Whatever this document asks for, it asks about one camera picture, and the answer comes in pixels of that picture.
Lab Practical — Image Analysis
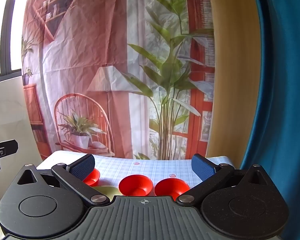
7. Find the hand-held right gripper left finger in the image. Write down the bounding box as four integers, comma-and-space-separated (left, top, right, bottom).
16, 154, 110, 207

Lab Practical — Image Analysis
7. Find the red plastic bowl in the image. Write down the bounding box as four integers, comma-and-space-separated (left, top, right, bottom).
118, 175, 153, 197
82, 169, 101, 187
154, 179, 190, 197

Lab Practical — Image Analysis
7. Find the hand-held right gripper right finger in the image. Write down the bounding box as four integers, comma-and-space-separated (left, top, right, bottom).
176, 154, 268, 207

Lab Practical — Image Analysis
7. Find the checked blue tablecloth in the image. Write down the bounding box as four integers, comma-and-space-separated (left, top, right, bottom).
36, 151, 233, 198

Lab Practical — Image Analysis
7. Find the blue curtain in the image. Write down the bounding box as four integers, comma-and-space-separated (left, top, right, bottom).
239, 0, 300, 240

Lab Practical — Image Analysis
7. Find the printed backdrop cloth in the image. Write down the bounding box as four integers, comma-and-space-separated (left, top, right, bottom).
21, 0, 215, 161

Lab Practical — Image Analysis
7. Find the dark window frame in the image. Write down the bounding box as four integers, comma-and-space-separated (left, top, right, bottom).
0, 0, 24, 82

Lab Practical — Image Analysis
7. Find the green plate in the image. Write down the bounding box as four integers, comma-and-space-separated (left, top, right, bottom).
92, 185, 118, 202

